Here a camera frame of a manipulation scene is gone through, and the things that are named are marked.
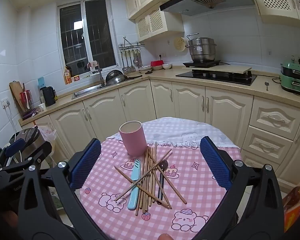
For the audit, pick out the red container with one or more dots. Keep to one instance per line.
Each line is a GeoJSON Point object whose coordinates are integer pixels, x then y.
{"type": "Point", "coordinates": [157, 63]}

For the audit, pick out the black colander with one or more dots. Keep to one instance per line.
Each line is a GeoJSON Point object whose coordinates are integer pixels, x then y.
{"type": "Point", "coordinates": [113, 74]}

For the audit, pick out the white bowl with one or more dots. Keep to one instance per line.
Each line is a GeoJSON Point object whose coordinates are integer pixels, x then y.
{"type": "Point", "coordinates": [167, 66]}

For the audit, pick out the round cream strainer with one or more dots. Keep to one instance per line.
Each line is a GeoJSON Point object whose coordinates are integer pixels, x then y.
{"type": "Point", "coordinates": [179, 44]}

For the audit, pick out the steel wok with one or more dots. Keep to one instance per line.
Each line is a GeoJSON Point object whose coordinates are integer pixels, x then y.
{"type": "Point", "coordinates": [117, 80]}

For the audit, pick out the red utensil holder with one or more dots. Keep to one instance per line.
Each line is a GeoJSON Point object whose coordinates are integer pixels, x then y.
{"type": "Point", "coordinates": [25, 100]}

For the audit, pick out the black silver countertop appliance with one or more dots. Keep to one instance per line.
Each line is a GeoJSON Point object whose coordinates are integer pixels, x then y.
{"type": "Point", "coordinates": [37, 145]}

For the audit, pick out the barred window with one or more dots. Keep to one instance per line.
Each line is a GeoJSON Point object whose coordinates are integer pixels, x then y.
{"type": "Point", "coordinates": [72, 30]}

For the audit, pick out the orange snack packet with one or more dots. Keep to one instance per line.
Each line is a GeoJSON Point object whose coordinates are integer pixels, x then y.
{"type": "Point", "coordinates": [68, 76]}

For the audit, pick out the large cream drawer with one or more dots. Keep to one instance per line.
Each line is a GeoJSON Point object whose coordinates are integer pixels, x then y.
{"type": "Point", "coordinates": [275, 115]}

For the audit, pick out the clear plastic bag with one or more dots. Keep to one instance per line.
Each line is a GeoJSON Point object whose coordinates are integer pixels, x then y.
{"type": "Point", "coordinates": [48, 137]}

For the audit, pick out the beige board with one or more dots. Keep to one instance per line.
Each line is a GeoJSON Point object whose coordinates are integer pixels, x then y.
{"type": "Point", "coordinates": [227, 68]}

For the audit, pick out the metal wall utensil rack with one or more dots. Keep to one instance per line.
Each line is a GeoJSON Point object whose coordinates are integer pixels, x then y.
{"type": "Point", "coordinates": [131, 46]}

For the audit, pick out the amber oil bottle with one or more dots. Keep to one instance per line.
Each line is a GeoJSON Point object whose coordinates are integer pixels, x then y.
{"type": "Point", "coordinates": [292, 197]}

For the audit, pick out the pile of wooden chopsticks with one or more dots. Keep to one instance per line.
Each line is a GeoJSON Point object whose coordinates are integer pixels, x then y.
{"type": "Point", "coordinates": [150, 177]}

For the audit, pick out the stacked white plates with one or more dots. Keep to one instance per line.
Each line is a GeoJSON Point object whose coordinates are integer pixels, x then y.
{"type": "Point", "coordinates": [145, 68]}

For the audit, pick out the pink cup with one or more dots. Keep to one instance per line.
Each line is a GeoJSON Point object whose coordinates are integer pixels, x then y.
{"type": "Point", "coordinates": [133, 140]}

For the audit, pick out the hanging metal kitchen utensil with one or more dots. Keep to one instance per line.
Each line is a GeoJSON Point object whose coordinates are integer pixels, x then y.
{"type": "Point", "coordinates": [138, 57]}
{"type": "Point", "coordinates": [128, 66]}
{"type": "Point", "coordinates": [124, 67]}
{"type": "Point", "coordinates": [133, 66]}

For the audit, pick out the green steamer appliance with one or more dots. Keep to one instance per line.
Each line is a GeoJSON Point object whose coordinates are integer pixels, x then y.
{"type": "Point", "coordinates": [292, 80]}

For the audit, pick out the blue wall card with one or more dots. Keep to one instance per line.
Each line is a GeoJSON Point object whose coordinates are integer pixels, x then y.
{"type": "Point", "coordinates": [41, 82]}

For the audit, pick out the black kettle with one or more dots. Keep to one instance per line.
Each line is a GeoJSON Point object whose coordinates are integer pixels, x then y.
{"type": "Point", "coordinates": [48, 97]}

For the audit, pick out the wall outlet with plugs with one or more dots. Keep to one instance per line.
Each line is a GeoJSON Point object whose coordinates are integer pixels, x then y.
{"type": "Point", "coordinates": [5, 103]}

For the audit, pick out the black induction cooker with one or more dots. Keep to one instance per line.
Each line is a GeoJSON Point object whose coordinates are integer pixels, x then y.
{"type": "Point", "coordinates": [202, 64]}

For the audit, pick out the medium cream drawer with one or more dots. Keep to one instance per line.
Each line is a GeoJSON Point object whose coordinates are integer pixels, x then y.
{"type": "Point", "coordinates": [265, 143]}

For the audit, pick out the pink cloth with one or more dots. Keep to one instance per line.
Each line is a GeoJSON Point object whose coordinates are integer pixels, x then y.
{"type": "Point", "coordinates": [92, 64]}

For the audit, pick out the light blue utensil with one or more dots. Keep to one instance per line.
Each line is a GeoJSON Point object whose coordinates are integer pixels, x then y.
{"type": "Point", "coordinates": [133, 192]}

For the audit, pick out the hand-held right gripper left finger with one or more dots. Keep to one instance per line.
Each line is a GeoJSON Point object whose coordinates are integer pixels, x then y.
{"type": "Point", "coordinates": [86, 165]}

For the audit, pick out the small cream drawer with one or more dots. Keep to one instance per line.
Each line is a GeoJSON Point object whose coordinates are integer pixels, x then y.
{"type": "Point", "coordinates": [257, 162]}

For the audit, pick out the metal spoon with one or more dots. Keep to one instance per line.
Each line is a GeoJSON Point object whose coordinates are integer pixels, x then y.
{"type": "Point", "coordinates": [266, 83]}

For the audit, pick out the steel steamer pot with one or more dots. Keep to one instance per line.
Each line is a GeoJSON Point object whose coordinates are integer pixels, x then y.
{"type": "Point", "coordinates": [201, 50]}

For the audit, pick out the pink checked tablecloth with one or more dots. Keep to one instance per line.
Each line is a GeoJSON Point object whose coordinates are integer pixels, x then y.
{"type": "Point", "coordinates": [195, 200]}

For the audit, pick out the wooden cutting board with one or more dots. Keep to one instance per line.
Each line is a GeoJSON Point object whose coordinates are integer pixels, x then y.
{"type": "Point", "coordinates": [16, 92]}

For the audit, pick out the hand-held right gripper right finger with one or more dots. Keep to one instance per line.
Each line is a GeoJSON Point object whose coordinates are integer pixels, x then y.
{"type": "Point", "coordinates": [215, 165]}

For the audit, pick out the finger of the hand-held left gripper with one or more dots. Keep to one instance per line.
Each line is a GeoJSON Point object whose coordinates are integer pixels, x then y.
{"type": "Point", "coordinates": [15, 147]}
{"type": "Point", "coordinates": [20, 166]}

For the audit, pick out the small white cup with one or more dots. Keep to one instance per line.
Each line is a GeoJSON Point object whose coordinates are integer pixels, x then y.
{"type": "Point", "coordinates": [41, 107]}

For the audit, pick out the small red box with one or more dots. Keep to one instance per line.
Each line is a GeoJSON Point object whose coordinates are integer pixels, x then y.
{"type": "Point", "coordinates": [76, 78]}

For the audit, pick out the steel sink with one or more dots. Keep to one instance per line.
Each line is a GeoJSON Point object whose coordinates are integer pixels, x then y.
{"type": "Point", "coordinates": [86, 92]}

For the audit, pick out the small yellow bottle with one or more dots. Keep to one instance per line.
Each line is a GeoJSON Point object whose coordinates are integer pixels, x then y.
{"type": "Point", "coordinates": [55, 96]}

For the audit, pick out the metal faucet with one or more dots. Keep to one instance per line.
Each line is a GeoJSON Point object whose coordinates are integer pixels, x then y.
{"type": "Point", "coordinates": [100, 76]}

